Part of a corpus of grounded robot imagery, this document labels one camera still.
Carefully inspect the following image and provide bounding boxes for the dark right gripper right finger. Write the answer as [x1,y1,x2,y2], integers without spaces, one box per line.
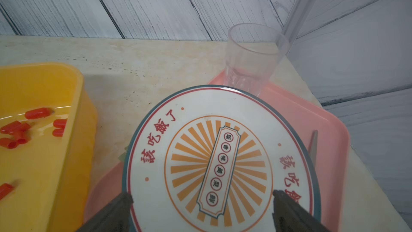
[272,190,329,232]

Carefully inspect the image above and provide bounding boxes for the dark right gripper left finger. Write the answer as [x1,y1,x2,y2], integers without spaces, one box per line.
[77,192,133,232]

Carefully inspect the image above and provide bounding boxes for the yellow plastic storage box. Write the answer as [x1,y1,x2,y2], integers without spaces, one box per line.
[1,63,98,232]

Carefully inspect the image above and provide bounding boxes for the red sleeve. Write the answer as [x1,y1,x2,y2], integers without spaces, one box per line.
[52,128,64,137]
[0,137,18,149]
[0,183,14,200]
[13,131,30,145]
[24,107,53,120]
[1,121,31,135]
[53,119,67,129]

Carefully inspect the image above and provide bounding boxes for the metal fork on tray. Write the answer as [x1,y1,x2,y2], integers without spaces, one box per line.
[309,130,318,167]

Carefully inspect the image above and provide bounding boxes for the round printed white plate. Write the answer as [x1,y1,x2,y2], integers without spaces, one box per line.
[122,85,321,232]

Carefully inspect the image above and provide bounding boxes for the clear plastic cup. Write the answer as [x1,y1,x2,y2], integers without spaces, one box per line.
[224,23,290,96]

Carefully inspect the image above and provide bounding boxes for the aluminium corner post right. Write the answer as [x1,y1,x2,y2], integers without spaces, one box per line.
[282,0,315,45]

